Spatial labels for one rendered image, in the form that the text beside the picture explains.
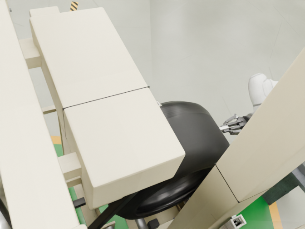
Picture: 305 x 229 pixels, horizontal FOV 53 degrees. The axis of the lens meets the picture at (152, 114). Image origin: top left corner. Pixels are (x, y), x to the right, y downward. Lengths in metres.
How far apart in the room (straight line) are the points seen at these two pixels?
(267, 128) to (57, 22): 0.70
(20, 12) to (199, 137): 3.21
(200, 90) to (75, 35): 2.51
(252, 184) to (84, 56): 0.59
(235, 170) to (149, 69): 2.65
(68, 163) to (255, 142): 0.46
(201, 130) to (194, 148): 0.10
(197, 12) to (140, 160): 3.78
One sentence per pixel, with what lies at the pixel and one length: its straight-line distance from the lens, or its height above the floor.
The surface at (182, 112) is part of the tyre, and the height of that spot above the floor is 1.49.
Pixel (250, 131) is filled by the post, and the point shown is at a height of 1.87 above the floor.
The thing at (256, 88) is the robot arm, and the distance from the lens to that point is 1.72.
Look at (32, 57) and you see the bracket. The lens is 1.02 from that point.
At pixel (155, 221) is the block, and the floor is 0.99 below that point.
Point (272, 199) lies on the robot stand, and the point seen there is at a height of 0.10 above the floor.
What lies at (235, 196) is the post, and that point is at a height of 1.66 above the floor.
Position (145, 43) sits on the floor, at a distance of 3.71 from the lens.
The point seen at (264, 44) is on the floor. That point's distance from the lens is 4.36.
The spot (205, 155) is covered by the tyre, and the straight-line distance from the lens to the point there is 1.19.
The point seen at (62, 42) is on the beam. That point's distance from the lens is 0.99.
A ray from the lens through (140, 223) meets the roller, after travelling 1.60.
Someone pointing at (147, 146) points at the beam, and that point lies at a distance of 0.77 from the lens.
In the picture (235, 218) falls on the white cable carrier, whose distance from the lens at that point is 1.19.
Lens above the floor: 2.45
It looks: 54 degrees down
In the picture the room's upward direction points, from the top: 16 degrees clockwise
